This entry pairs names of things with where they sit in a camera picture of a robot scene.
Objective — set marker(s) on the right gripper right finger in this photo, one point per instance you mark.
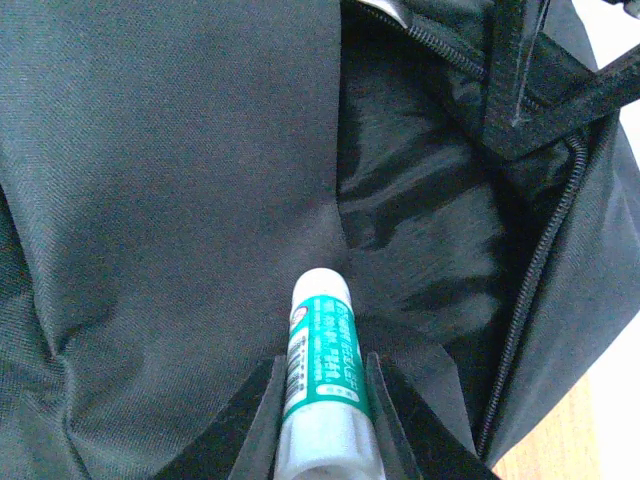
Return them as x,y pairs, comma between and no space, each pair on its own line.
413,442

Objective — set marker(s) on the white green glue stick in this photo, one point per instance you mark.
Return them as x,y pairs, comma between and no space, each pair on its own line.
327,430

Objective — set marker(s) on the black student bag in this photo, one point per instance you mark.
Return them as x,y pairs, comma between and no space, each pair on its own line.
170,169

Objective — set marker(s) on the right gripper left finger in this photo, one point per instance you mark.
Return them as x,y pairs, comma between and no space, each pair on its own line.
242,440

